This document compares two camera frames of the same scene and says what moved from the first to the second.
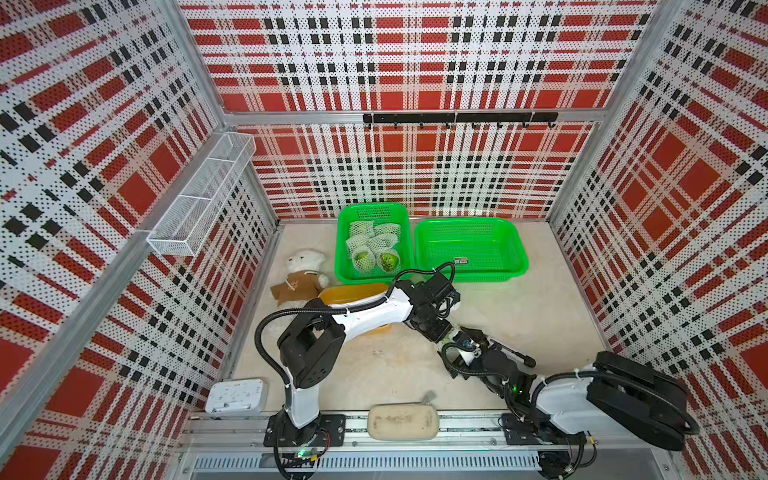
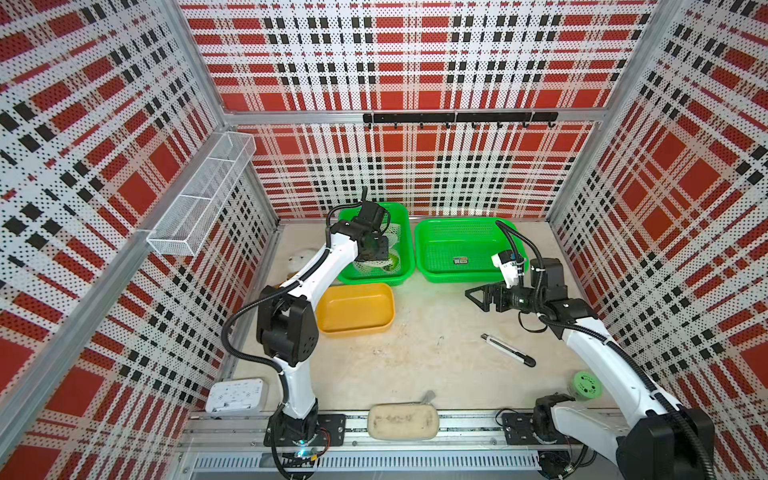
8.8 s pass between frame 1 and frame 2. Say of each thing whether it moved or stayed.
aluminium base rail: stayed
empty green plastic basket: stayed
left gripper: moved
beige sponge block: stayed
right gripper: moved
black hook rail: stayed
